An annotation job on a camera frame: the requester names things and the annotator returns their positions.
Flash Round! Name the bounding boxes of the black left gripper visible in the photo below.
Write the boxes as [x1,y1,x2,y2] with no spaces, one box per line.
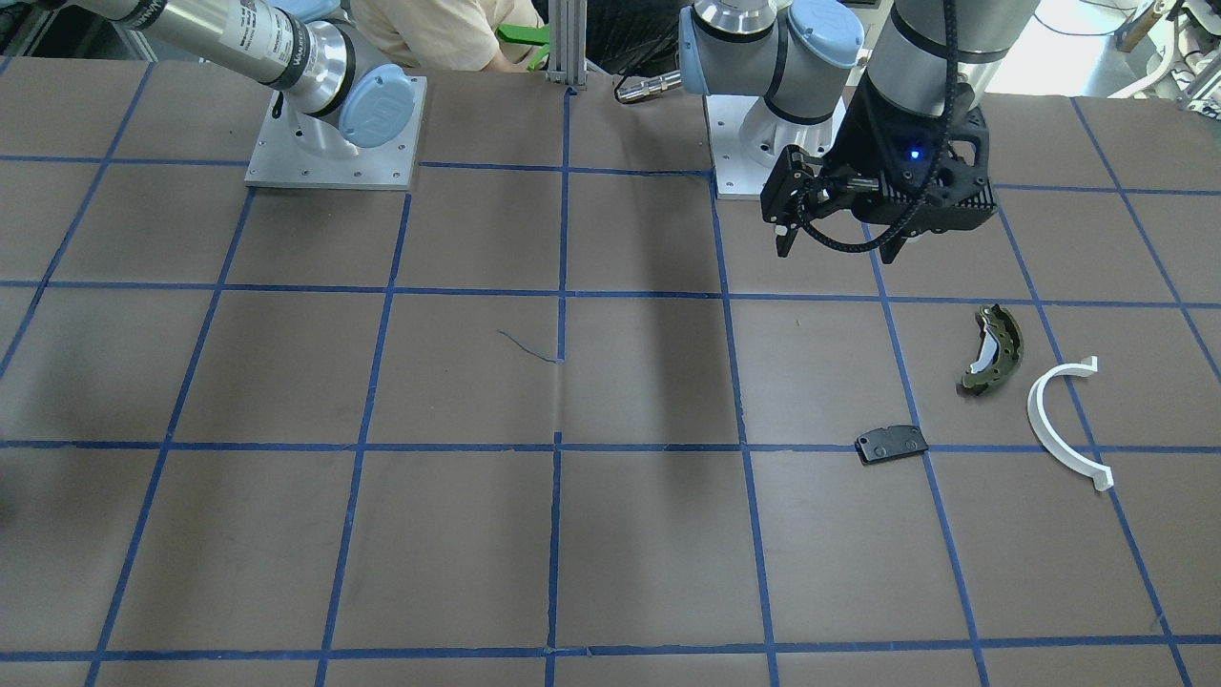
[759,145,907,260]

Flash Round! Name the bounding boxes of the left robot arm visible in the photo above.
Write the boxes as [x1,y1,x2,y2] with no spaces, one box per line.
[676,1,1037,264]

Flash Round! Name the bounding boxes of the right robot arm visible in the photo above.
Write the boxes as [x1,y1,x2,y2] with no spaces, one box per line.
[77,1,426,148]

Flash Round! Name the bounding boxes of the black brake pad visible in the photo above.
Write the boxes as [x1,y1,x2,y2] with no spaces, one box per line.
[853,425,929,466]

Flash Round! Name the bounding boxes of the olive green brake shoe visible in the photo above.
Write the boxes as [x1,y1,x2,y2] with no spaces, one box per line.
[958,303,1024,397]

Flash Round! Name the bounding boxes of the person in beige shirt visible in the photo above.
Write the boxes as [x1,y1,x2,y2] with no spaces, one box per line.
[349,1,545,73]

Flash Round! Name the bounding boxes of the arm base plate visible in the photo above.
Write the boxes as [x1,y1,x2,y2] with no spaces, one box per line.
[705,95,846,200]
[244,74,429,192]

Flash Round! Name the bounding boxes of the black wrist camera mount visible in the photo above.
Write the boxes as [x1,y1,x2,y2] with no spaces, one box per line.
[828,81,998,264]

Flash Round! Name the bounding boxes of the aluminium frame post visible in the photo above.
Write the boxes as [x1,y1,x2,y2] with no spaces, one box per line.
[545,0,589,92]

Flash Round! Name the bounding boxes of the white curved plastic bracket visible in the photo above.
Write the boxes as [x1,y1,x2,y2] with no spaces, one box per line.
[1026,355,1115,492]

